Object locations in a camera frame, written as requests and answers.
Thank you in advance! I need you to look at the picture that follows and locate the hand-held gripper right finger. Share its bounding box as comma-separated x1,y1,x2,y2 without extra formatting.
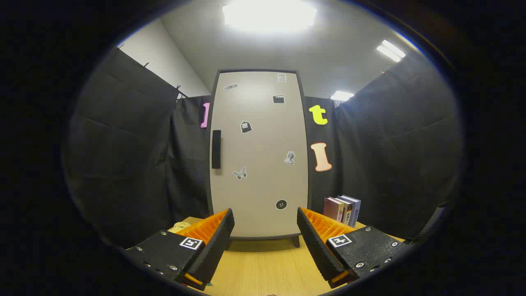
297,207,411,289

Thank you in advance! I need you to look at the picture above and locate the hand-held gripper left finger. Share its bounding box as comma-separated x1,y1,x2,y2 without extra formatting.
123,208,235,291

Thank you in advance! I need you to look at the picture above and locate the black door handle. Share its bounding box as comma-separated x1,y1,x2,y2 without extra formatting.
212,130,221,169

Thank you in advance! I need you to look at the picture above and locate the beige cabinet door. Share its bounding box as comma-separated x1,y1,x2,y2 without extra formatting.
209,71,309,239

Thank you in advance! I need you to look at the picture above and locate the dark grey cabinet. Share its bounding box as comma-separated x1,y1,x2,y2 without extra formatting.
205,68,313,248

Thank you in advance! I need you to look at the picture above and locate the red book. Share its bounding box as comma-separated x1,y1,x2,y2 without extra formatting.
323,198,344,222

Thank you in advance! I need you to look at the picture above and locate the white spine book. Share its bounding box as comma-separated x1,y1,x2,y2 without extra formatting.
333,197,353,224

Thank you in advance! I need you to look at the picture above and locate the blue grey book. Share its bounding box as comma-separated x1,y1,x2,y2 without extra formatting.
341,195,361,228

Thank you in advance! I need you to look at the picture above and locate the black backdrop cloth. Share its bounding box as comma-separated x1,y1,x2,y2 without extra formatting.
62,47,465,249

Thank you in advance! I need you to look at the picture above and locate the double strip ceiling light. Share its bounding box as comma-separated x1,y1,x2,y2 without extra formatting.
376,39,406,63

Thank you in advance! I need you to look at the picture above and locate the large ceiling light panel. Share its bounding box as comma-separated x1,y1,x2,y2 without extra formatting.
222,0,318,33

